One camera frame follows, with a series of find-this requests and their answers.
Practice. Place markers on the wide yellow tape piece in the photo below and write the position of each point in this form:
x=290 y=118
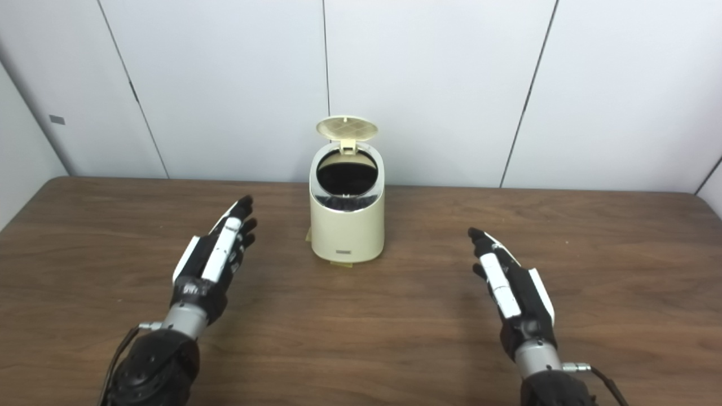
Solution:
x=341 y=264

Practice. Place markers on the cream round bin lid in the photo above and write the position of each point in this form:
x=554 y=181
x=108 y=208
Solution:
x=347 y=128

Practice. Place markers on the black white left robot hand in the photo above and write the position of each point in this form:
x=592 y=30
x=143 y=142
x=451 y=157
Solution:
x=217 y=259

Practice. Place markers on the cream-colored desktop trash bin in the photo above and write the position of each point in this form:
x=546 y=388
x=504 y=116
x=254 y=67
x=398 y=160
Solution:
x=347 y=234

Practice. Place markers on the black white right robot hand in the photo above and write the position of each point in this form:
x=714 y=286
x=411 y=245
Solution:
x=507 y=293

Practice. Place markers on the small grey wall label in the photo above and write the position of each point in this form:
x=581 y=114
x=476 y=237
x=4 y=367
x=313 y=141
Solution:
x=57 y=119

